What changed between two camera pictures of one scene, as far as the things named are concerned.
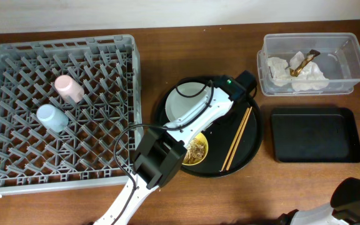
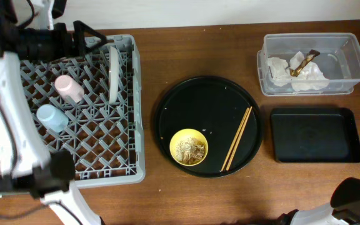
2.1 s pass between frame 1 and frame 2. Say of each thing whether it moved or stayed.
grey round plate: moved
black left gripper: moved
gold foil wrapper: stayed
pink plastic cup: stayed
